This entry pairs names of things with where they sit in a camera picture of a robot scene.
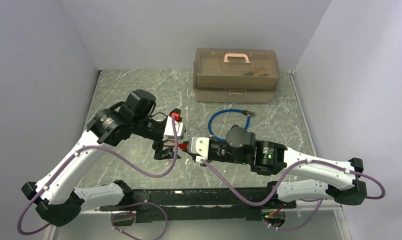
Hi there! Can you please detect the red cable lock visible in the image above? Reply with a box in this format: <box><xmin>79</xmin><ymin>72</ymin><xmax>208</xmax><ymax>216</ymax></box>
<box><xmin>161</xmin><ymin>139</ymin><xmax>188</xmax><ymax>151</ymax></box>

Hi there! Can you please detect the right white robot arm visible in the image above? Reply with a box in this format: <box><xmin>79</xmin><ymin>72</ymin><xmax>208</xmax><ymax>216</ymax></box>
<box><xmin>196</xmin><ymin>125</ymin><xmax>368</xmax><ymax>208</ymax></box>

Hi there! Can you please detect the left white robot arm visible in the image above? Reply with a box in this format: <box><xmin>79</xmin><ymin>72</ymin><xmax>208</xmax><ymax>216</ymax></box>
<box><xmin>21</xmin><ymin>89</ymin><xmax>185</xmax><ymax>227</ymax></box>

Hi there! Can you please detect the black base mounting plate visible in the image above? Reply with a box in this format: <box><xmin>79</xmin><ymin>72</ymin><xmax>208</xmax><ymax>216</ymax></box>
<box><xmin>99</xmin><ymin>188</ymin><xmax>297</xmax><ymax>223</ymax></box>

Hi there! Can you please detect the brown plastic toolbox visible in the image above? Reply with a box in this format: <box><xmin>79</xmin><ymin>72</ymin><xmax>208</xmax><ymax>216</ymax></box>
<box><xmin>193</xmin><ymin>48</ymin><xmax>280</xmax><ymax>104</ymax></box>

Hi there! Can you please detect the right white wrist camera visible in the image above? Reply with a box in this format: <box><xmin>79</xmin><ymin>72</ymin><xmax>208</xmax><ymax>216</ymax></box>
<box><xmin>187</xmin><ymin>136</ymin><xmax>210</xmax><ymax>164</ymax></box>

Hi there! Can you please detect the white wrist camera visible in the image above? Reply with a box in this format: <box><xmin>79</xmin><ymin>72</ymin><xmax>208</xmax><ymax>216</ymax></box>
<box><xmin>163</xmin><ymin>108</ymin><xmax>186</xmax><ymax>140</ymax></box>
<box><xmin>187</xmin><ymin>136</ymin><xmax>210</xmax><ymax>164</ymax></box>

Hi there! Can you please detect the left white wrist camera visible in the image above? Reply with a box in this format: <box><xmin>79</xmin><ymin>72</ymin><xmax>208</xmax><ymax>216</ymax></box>
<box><xmin>163</xmin><ymin>108</ymin><xmax>186</xmax><ymax>140</ymax></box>

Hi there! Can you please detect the blue cable lock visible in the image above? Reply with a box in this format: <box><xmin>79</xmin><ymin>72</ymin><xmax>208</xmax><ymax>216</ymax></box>
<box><xmin>207</xmin><ymin>109</ymin><xmax>257</xmax><ymax>143</ymax></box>

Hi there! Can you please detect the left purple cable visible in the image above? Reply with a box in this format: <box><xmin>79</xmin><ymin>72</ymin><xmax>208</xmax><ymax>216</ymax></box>
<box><xmin>16</xmin><ymin>114</ymin><xmax>180</xmax><ymax>240</ymax></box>

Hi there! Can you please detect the aluminium rail frame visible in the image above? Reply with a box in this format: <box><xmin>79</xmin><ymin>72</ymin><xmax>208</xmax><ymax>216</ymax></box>
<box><xmin>42</xmin><ymin>200</ymin><xmax>351</xmax><ymax>240</ymax></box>

